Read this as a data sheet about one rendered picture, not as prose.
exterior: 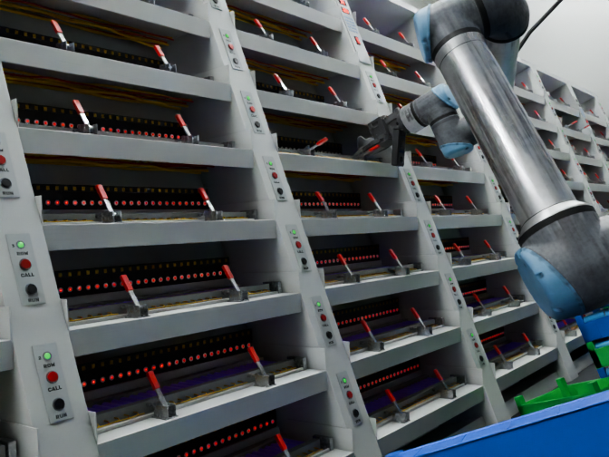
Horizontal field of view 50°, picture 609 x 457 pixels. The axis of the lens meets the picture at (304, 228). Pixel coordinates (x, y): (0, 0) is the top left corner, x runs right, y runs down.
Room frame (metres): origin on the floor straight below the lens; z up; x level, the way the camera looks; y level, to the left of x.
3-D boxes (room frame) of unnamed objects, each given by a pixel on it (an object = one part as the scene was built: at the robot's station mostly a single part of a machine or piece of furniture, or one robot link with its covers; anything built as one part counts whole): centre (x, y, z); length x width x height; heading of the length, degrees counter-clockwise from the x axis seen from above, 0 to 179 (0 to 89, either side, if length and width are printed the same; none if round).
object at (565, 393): (1.96, -0.58, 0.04); 0.30 x 0.20 x 0.08; 29
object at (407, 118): (1.97, -0.43, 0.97); 0.10 x 0.05 x 0.09; 143
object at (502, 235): (2.76, -0.73, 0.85); 0.20 x 0.09 x 1.70; 53
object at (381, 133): (2.02, -0.37, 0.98); 0.12 x 0.08 x 0.09; 53
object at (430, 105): (1.92, -0.50, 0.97); 0.12 x 0.09 x 0.10; 53
